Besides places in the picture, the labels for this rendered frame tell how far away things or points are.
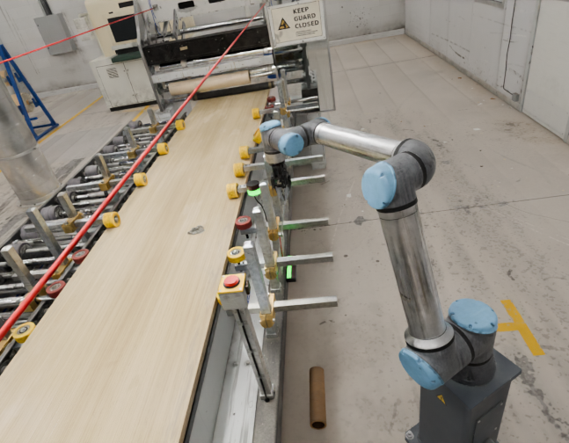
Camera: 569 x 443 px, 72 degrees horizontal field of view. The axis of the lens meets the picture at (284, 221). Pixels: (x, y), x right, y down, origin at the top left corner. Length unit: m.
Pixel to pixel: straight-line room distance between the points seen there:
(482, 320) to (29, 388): 1.49
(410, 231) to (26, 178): 4.83
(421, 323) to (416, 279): 0.15
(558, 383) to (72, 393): 2.13
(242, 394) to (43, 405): 0.64
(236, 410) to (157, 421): 0.36
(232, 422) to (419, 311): 0.75
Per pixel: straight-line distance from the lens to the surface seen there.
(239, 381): 1.64
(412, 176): 1.11
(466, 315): 1.44
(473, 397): 1.59
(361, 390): 2.28
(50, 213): 2.92
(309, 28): 3.85
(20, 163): 5.41
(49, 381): 1.61
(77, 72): 11.81
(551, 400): 2.40
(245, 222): 1.91
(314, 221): 1.90
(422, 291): 1.22
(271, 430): 1.41
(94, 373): 1.53
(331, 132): 1.49
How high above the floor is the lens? 1.92
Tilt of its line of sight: 33 degrees down
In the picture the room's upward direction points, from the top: 11 degrees counter-clockwise
